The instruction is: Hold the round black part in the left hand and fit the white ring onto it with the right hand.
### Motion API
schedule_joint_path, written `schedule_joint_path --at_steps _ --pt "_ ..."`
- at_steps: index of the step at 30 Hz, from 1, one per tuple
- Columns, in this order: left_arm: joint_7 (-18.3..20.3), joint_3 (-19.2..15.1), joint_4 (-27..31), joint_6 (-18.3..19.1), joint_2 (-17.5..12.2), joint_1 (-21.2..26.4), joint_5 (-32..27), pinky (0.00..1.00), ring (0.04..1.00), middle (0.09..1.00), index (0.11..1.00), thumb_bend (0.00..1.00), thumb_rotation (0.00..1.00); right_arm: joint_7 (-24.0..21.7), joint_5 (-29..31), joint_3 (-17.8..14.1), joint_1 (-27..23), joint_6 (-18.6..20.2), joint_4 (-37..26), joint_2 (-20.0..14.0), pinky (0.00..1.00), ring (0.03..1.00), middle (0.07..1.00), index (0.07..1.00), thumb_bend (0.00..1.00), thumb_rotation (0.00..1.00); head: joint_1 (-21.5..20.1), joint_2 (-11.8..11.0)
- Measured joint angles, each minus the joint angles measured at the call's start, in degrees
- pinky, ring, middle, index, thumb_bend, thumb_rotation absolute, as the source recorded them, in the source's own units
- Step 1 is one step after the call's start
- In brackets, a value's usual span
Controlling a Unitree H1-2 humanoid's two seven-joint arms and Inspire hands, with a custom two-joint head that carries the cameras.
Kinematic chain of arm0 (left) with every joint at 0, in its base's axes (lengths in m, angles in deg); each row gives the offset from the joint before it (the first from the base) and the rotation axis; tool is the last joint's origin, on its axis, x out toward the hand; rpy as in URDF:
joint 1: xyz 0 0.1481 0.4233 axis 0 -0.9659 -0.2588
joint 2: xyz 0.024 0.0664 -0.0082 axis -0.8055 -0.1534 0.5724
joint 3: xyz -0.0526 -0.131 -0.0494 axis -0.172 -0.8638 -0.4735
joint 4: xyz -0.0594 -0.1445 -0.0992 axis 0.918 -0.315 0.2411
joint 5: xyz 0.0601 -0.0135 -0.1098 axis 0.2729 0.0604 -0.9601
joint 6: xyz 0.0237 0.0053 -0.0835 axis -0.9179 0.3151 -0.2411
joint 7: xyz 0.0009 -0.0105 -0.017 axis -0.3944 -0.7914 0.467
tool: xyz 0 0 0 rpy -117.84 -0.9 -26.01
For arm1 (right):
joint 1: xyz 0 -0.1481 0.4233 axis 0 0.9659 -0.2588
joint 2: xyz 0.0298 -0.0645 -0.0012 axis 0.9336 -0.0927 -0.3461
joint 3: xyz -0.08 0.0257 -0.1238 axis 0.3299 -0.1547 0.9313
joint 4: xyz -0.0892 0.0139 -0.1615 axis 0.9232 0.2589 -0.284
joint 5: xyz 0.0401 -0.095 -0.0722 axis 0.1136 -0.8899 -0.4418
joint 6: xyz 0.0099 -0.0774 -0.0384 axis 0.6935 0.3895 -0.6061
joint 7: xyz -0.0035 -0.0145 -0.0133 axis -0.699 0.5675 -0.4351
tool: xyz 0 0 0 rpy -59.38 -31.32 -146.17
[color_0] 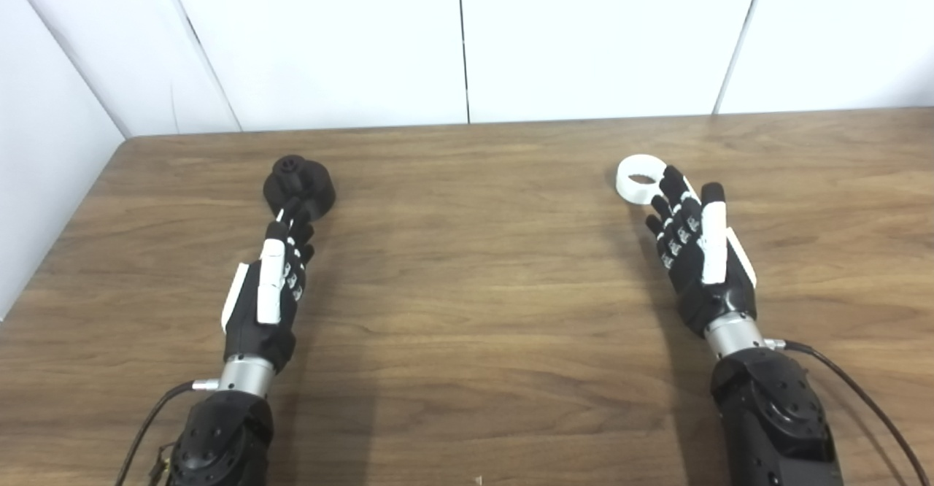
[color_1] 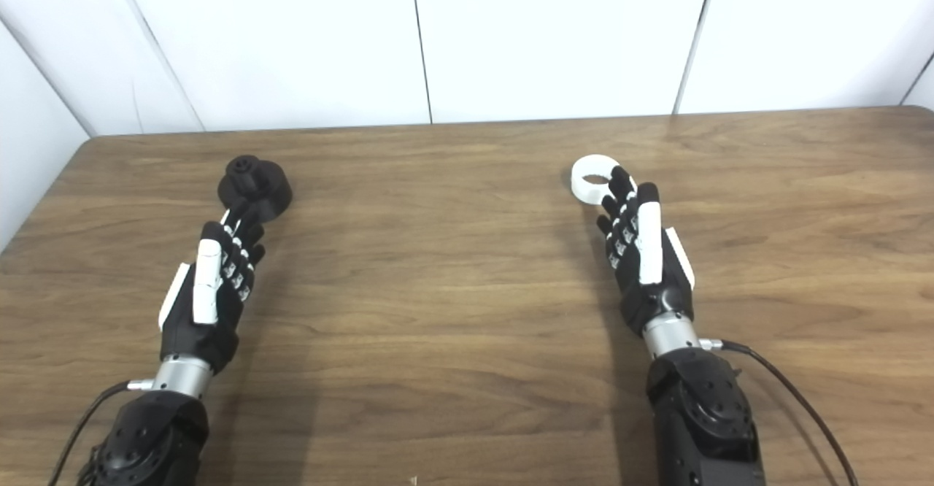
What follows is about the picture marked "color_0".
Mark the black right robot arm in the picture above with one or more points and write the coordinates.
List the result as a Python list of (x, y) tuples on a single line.
[(773, 413)]

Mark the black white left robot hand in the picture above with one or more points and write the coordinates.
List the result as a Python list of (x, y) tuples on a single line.
[(270, 289)]

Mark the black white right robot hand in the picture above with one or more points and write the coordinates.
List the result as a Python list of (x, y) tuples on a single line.
[(711, 252)]

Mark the round black plastic part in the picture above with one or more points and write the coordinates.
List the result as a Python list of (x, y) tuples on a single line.
[(315, 179)]

